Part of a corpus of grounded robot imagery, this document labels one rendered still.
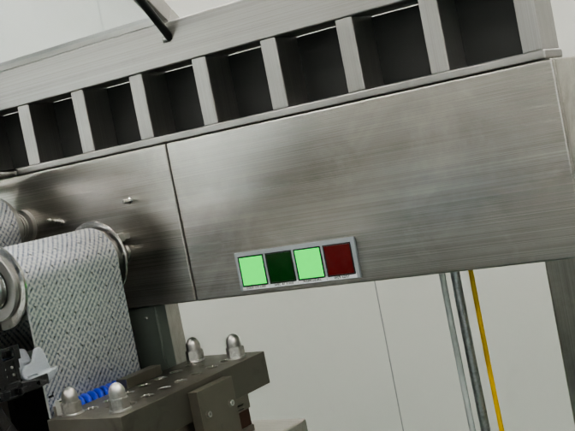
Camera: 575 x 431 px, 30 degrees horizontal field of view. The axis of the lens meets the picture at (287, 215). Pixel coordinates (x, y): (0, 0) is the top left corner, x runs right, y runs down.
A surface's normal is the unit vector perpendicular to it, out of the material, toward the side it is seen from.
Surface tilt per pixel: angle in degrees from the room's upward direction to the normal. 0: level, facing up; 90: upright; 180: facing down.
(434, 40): 90
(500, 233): 90
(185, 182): 90
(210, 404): 90
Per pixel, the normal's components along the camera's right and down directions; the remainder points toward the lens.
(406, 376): -0.53, 0.15
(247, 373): 0.82, -0.13
